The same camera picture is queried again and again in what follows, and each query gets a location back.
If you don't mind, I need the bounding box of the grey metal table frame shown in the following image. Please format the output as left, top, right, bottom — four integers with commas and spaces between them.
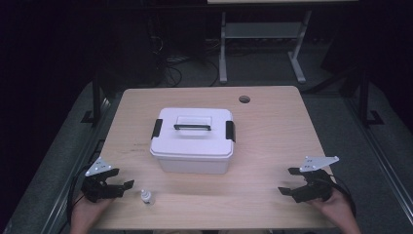
218, 9, 314, 85

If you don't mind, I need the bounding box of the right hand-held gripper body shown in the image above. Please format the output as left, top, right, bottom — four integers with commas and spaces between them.
291, 155, 340, 204

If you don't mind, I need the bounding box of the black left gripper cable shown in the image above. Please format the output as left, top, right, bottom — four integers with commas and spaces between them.
65, 165, 94, 227

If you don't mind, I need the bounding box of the aluminium floor rail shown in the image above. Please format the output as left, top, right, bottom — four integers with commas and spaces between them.
344, 97, 413, 225
40, 97, 113, 234

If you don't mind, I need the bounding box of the small clear dropper bottle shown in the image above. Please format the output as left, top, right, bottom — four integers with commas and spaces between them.
139, 189, 157, 207

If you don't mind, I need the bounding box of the white plastic storage box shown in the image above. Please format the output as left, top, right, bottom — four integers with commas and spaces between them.
152, 152, 234, 176

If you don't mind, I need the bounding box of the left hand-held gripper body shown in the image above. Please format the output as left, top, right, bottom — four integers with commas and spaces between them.
81, 156, 126, 203

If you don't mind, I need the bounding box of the person's right hand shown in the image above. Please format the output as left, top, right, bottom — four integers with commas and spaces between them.
306, 189, 356, 226

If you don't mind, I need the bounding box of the black metal post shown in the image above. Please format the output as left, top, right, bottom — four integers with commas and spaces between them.
357, 62, 385, 129
81, 73, 110, 126

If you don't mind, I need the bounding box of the person's left hand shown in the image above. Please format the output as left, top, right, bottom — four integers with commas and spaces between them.
71, 194, 114, 226

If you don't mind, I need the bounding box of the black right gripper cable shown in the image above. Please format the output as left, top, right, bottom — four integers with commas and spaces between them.
329, 175, 357, 218

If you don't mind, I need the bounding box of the tangle of black floor cables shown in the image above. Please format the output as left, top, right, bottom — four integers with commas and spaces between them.
147, 18, 222, 88

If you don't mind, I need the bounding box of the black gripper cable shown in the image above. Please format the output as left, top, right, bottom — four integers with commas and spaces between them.
329, 175, 357, 218
65, 165, 94, 227

